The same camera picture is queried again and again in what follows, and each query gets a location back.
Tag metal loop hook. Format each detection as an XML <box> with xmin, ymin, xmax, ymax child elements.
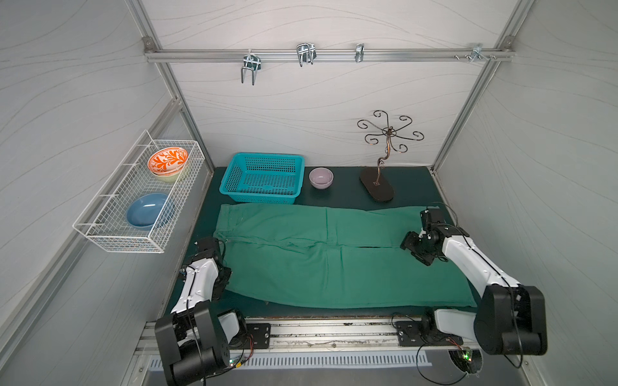
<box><xmin>296</xmin><ymin>43</ymin><xmax>317</xmax><ymax>67</ymax></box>

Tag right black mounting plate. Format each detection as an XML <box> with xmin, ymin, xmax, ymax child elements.
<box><xmin>392</xmin><ymin>320</ymin><xmax>464</xmax><ymax>347</ymax></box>

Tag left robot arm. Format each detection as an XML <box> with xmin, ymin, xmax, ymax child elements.
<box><xmin>154</xmin><ymin>236</ymin><xmax>247</xmax><ymax>385</ymax></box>

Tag teal plastic basket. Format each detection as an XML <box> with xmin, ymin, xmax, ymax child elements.
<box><xmin>219</xmin><ymin>153</ymin><xmax>305</xmax><ymax>204</ymax></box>

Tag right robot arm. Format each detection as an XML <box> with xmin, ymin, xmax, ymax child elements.
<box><xmin>400</xmin><ymin>207</ymin><xmax>548</xmax><ymax>356</ymax></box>

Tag dark green table mat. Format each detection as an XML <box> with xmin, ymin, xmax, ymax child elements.
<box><xmin>163</xmin><ymin>166</ymin><xmax>498</xmax><ymax>319</ymax></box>

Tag aluminium top rail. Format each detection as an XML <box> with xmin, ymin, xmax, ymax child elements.
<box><xmin>145</xmin><ymin>47</ymin><xmax>516</xmax><ymax>64</ymax></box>

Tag metal hook right end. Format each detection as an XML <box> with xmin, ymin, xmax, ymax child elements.
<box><xmin>453</xmin><ymin>43</ymin><xmax>497</xmax><ymax>63</ymax></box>

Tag white wire wall basket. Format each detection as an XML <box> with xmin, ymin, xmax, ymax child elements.
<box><xmin>72</xmin><ymin>132</ymin><xmax>204</xmax><ymax>253</ymax></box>

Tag blue bowl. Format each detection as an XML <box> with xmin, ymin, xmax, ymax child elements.
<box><xmin>126</xmin><ymin>192</ymin><xmax>175</xmax><ymax>231</ymax></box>

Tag black mounting plate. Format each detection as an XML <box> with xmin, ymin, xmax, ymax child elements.
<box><xmin>229</xmin><ymin>323</ymin><xmax>271</xmax><ymax>350</ymax></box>
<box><xmin>392</xmin><ymin>320</ymin><xmax>464</xmax><ymax>347</ymax></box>

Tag orange patterned bowl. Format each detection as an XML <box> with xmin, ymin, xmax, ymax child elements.
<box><xmin>147</xmin><ymin>146</ymin><xmax>188</xmax><ymax>176</ymax></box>

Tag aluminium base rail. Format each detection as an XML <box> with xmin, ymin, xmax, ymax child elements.
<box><xmin>133</xmin><ymin>316</ymin><xmax>532</xmax><ymax>357</ymax></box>

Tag small pink bowl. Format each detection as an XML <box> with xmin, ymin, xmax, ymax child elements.
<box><xmin>309</xmin><ymin>167</ymin><xmax>334</xmax><ymax>190</ymax></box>

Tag green long pants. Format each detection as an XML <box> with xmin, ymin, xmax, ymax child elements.
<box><xmin>214</xmin><ymin>204</ymin><xmax>476</xmax><ymax>309</ymax></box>

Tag white vent grille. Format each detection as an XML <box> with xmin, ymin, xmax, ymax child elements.
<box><xmin>147</xmin><ymin>351</ymin><xmax>433</xmax><ymax>372</ymax></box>

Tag small metal hook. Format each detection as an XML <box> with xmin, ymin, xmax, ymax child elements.
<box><xmin>355</xmin><ymin>43</ymin><xmax>365</xmax><ymax>64</ymax></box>

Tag metal double hook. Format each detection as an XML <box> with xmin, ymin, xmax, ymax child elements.
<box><xmin>241</xmin><ymin>53</ymin><xmax>262</xmax><ymax>85</ymax></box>

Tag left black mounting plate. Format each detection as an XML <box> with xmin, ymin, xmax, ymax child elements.
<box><xmin>229</xmin><ymin>323</ymin><xmax>271</xmax><ymax>350</ymax></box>

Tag dark metal jewelry stand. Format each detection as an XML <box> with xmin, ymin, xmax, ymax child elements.
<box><xmin>357</xmin><ymin>109</ymin><xmax>425</xmax><ymax>203</ymax></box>

